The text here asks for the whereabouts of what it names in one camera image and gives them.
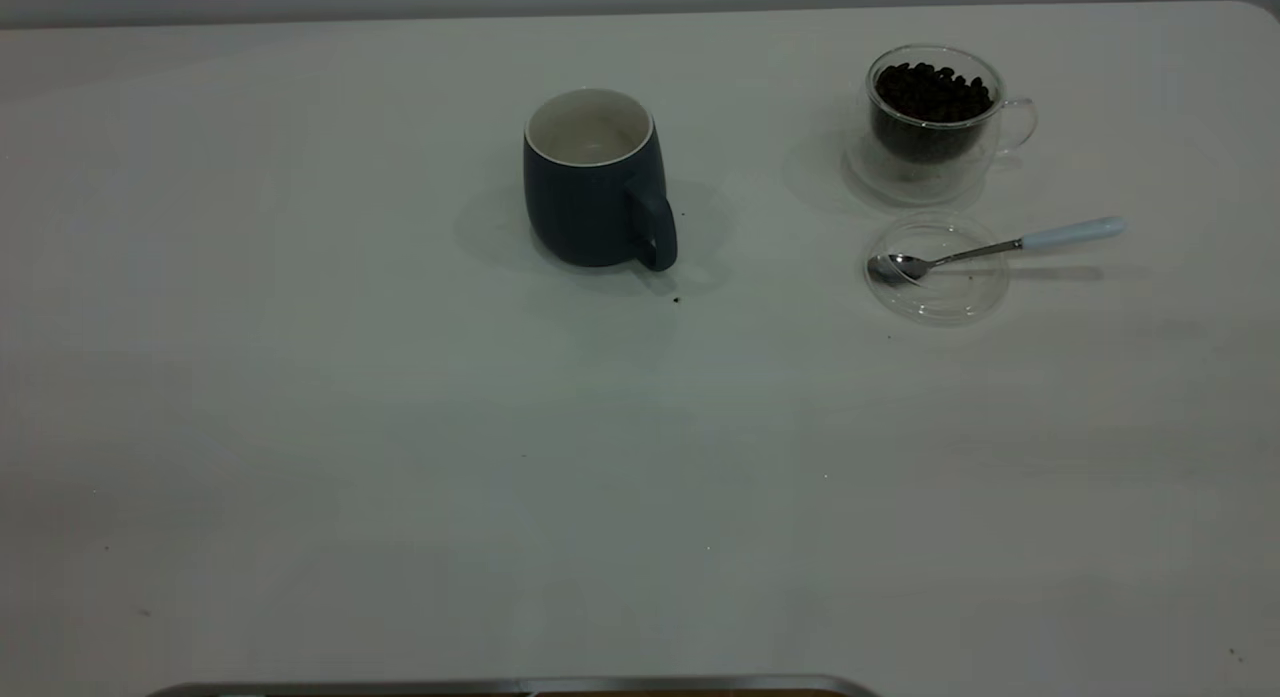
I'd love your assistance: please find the roasted coffee beans pile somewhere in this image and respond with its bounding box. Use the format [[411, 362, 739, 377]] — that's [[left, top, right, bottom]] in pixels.
[[873, 62, 995, 163]]

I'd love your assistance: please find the clear glass handled cup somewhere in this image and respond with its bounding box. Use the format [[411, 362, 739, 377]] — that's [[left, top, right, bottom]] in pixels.
[[847, 44, 1039, 207]]

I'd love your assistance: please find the silver metal rim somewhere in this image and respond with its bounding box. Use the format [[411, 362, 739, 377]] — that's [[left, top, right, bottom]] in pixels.
[[145, 675, 881, 697]]

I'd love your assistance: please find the metal spoon pale blue handle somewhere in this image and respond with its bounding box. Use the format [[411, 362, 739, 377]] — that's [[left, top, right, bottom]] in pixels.
[[867, 215, 1127, 286]]

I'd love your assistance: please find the dark grey ceramic mug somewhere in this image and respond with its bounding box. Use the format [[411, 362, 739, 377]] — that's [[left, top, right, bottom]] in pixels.
[[523, 87, 679, 273]]

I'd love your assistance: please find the round clear glass lid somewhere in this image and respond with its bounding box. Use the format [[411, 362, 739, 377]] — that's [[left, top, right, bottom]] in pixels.
[[864, 213, 1011, 326]]

